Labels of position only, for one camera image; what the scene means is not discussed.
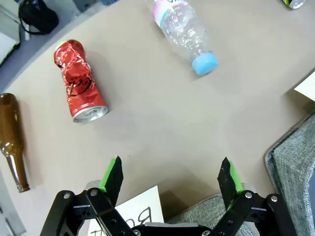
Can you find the white card on plastic basket rim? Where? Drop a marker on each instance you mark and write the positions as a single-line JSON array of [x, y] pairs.
[[308, 88]]

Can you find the crushed red soda can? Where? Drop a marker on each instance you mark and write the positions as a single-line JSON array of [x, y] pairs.
[[78, 86]]

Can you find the clear plastic bottle blue cap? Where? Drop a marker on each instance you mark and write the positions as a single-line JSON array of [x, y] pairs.
[[182, 32]]

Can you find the white cabinet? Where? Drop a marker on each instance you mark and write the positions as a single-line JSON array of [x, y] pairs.
[[7, 37]]

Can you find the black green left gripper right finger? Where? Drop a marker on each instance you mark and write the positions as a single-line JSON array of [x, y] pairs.
[[229, 179]]

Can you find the brown glass bottle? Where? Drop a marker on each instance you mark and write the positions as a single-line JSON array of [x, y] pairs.
[[9, 127]]

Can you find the black green drink can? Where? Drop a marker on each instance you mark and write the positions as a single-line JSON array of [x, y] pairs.
[[295, 3]]

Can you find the white card on bottle basket rim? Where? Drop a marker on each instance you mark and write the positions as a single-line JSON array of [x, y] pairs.
[[142, 204]]

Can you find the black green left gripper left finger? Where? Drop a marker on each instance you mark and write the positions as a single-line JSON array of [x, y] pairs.
[[112, 179]]

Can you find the black backpack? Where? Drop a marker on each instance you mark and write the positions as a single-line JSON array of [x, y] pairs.
[[41, 17]]

